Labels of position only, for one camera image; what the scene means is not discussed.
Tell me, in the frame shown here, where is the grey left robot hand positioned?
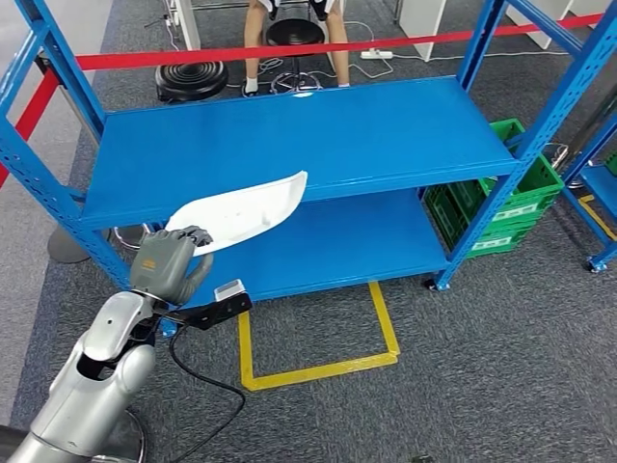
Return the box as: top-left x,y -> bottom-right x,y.
129,225 -> 215,307

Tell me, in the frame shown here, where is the white curved plastic part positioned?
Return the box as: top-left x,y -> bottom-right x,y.
164,170 -> 309,259

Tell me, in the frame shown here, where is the blue metal shelf board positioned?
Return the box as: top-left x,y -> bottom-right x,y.
185,188 -> 452,307
79,75 -> 522,230

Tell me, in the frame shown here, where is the blue metal shelf rack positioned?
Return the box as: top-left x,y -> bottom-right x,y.
0,0 -> 617,338
561,111 -> 617,275

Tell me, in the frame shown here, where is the yellow floor tape square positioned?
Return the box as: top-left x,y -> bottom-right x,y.
237,281 -> 401,393
577,193 -> 617,244

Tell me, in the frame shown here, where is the black round stool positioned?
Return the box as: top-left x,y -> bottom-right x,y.
265,18 -> 325,95
154,60 -> 230,105

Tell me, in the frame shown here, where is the long red barrier belt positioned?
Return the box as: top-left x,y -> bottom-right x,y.
75,13 -> 603,71

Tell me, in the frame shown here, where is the short red barrier belt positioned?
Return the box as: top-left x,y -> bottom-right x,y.
0,68 -> 60,190

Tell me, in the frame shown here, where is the white panel desk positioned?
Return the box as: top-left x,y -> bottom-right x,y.
166,0 -> 201,52
399,0 -> 613,64

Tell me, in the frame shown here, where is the person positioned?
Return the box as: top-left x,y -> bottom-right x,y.
242,0 -> 351,98

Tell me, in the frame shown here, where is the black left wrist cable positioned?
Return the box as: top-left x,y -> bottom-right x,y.
167,322 -> 247,463

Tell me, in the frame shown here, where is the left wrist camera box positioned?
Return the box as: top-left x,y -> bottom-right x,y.
166,279 -> 253,332

